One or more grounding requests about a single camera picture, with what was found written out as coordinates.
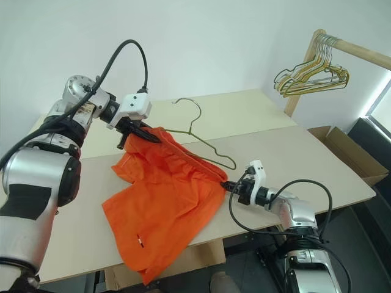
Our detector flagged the bundle of wire hangers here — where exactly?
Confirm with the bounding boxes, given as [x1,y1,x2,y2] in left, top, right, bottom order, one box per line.
[272,60,309,93]

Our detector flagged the green wire hanger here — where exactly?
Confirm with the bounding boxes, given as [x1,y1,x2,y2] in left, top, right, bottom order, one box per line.
[166,97,237,170]

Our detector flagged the bright window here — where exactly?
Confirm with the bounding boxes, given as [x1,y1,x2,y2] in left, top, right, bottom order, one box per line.
[364,68,391,136]

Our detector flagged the bunch of wire hangers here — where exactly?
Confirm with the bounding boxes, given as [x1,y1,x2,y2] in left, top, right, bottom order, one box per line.
[276,34,351,99]

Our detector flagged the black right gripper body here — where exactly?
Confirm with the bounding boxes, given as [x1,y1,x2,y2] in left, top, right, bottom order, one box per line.
[233,178,256,206]

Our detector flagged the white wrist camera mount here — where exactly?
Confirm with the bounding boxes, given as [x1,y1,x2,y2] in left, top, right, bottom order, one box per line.
[106,92,153,131]
[244,159,267,206]

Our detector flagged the orange shorts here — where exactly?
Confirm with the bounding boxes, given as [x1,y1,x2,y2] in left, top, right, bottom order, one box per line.
[101,125,230,277]

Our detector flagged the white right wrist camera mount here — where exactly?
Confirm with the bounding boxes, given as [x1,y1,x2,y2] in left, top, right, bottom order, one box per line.
[244,159,267,206]

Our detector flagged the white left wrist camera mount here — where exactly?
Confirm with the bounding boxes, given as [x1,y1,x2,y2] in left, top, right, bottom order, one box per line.
[106,92,153,131]

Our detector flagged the wooden clothes rack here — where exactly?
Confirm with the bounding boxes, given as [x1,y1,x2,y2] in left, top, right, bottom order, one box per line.
[283,28,391,118]

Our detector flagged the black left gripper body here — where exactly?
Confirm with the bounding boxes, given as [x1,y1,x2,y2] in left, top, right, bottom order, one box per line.
[117,118,145,151]

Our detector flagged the open cardboard box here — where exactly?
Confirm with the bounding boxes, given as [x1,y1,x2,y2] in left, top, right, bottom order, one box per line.
[306,125,390,188]

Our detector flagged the dark rounded shape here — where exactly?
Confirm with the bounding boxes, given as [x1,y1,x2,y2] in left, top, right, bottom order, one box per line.
[210,267,238,293]

